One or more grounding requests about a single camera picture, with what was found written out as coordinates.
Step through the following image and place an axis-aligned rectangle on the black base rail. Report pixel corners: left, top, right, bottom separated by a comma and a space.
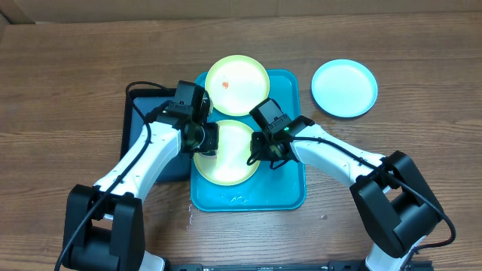
165, 259, 434, 271

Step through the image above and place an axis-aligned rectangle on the yellow plate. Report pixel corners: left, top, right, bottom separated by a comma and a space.
205, 55, 270, 117
194, 120, 260, 186

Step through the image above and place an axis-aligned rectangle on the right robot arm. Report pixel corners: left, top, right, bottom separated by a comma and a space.
247, 114, 443, 270

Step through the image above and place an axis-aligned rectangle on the black water tray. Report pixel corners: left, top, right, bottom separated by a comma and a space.
120, 89, 191, 184

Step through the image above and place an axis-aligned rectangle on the light blue plate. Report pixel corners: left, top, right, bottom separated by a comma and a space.
311, 59, 378, 118

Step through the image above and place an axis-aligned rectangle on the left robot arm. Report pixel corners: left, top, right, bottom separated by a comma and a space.
55, 102, 218, 270

